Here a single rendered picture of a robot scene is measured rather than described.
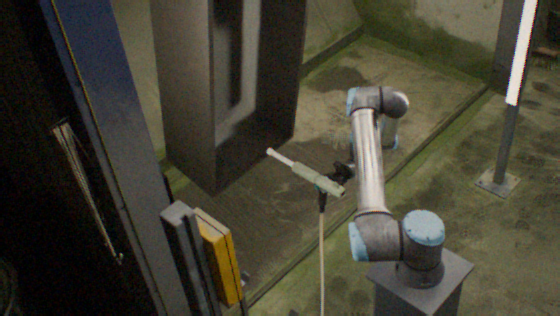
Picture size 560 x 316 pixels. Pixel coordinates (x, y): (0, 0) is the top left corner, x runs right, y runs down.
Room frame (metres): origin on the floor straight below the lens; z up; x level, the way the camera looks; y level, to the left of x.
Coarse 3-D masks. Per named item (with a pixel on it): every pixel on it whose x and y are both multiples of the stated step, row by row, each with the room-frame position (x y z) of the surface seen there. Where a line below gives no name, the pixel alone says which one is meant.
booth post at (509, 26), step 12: (504, 0) 3.35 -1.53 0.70; (516, 0) 3.29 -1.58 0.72; (504, 12) 3.34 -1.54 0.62; (516, 12) 3.28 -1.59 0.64; (504, 24) 3.33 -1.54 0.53; (516, 24) 3.27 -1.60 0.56; (504, 36) 3.32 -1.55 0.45; (516, 36) 3.26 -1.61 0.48; (504, 48) 3.31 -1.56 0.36; (504, 60) 3.30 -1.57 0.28; (492, 72) 3.35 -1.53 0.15; (504, 72) 3.29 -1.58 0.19; (492, 84) 3.34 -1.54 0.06; (504, 84) 3.28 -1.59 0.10
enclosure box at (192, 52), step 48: (192, 0) 2.04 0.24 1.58; (240, 0) 2.64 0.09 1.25; (288, 0) 2.52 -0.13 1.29; (192, 48) 2.08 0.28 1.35; (240, 48) 2.69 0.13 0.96; (288, 48) 2.54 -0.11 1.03; (192, 96) 2.13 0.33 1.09; (240, 96) 2.75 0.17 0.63; (288, 96) 2.56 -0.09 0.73; (192, 144) 2.20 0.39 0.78; (240, 144) 2.50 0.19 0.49
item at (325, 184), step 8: (272, 152) 2.33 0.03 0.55; (288, 160) 2.26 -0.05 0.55; (296, 168) 2.19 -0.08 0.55; (304, 168) 2.18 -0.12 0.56; (304, 176) 2.15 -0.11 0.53; (312, 176) 2.12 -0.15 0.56; (320, 176) 2.11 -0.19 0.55; (320, 184) 2.07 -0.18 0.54; (328, 184) 2.05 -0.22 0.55; (336, 184) 2.03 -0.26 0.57; (320, 192) 2.08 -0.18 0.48; (328, 192) 2.04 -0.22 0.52; (336, 192) 2.00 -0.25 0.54; (344, 192) 2.01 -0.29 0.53; (320, 200) 2.07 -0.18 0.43; (320, 208) 2.07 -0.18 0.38
